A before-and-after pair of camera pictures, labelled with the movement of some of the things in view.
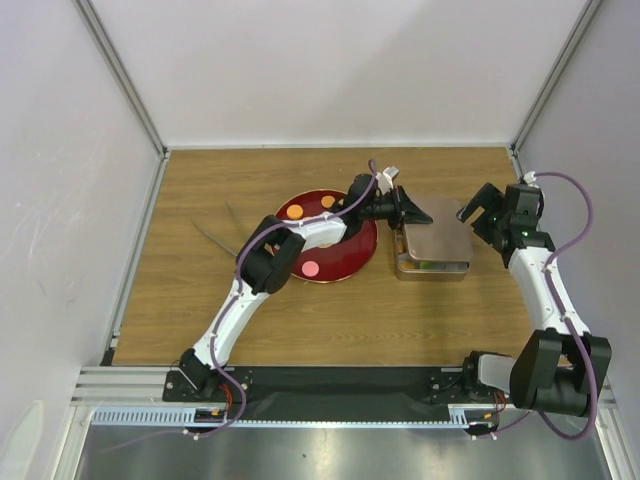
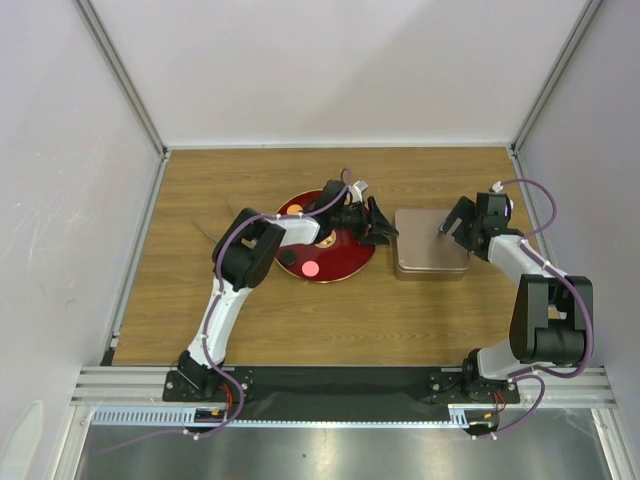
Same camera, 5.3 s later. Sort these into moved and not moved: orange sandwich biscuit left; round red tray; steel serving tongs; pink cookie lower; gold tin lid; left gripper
Moved: steel serving tongs; gold tin lid; left gripper
Not moved: round red tray; pink cookie lower; orange sandwich biscuit left
